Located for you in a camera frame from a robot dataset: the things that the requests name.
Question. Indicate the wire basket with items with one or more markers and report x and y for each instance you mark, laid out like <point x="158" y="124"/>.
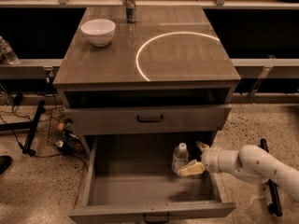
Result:
<point x="61" y="135"/>

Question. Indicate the white ceramic bowl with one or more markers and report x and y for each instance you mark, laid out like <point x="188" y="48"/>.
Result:
<point x="99" y="32"/>

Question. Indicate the closed upper drawer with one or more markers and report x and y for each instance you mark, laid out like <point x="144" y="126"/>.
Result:
<point x="162" y="119"/>

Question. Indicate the black stand leg right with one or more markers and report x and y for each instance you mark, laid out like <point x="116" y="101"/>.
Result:
<point x="274" y="207"/>

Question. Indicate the grey wooden drawer cabinet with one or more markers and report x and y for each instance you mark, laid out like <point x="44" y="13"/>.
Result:
<point x="170" y="57"/>

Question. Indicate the blue silver drink can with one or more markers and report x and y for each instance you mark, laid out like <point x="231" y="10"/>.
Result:
<point x="130" y="8"/>

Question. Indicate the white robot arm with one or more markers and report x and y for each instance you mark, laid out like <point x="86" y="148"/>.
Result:
<point x="250" y="164"/>

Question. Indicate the black stand leg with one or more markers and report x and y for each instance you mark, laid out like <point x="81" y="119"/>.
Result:
<point x="274" y="207"/>
<point x="27" y="125"/>

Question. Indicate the open lower drawer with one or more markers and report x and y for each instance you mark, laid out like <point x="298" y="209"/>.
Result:
<point x="130" y="180"/>

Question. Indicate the clear bottle on left ledge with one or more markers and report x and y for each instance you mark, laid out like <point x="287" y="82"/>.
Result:
<point x="8" y="51"/>

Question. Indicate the black round object floor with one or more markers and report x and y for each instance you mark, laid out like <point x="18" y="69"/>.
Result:
<point x="5" y="162"/>

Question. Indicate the black stand leg left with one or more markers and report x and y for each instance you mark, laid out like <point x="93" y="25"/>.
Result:
<point x="27" y="125"/>

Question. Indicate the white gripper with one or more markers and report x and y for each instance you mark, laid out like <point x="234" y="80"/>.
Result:
<point x="210" y="160"/>

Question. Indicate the clear plastic water bottle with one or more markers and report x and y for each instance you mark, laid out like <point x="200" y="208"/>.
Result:
<point x="180" y="157"/>

